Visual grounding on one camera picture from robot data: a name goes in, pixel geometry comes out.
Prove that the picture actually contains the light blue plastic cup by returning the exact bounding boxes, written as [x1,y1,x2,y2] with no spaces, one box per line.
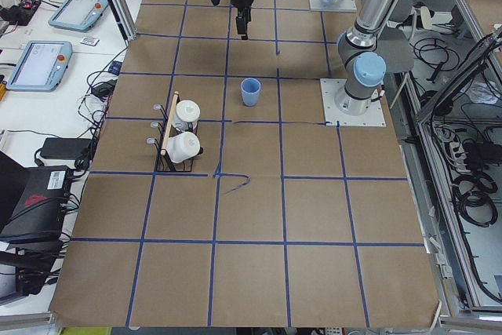
[241,78,261,107]

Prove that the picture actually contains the wooden rack dowel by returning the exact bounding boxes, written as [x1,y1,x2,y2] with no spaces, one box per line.
[161,91,180,156]

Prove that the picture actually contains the white mug far rack end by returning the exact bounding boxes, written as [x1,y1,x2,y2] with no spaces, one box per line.
[173,100,201,132]

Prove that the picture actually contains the white mug rack end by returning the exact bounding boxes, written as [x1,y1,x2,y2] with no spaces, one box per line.
[167,131,201,163]
[173,100,201,132]

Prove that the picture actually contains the white mug near rack end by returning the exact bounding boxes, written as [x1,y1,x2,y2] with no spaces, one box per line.
[167,131,201,163]

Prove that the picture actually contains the grey office chair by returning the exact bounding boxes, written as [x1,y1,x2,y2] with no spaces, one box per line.
[376,0,416,74]

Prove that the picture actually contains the upper teach pendant tablet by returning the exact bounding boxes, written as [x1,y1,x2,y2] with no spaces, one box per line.
[48,0,108,32]

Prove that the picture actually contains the teach pendant tablet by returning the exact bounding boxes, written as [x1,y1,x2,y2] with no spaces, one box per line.
[6,40,73,92]
[48,0,108,32]

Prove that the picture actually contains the lower teach pendant tablet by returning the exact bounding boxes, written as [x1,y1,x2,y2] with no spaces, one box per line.
[6,40,73,92]

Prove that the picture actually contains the black power adapter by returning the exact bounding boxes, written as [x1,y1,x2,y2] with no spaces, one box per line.
[39,137,91,160]

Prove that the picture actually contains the black computer box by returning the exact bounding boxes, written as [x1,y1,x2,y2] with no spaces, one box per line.
[1,153,73,244]

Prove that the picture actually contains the black wire mug rack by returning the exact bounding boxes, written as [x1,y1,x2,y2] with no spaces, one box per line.
[151,100,203,172]

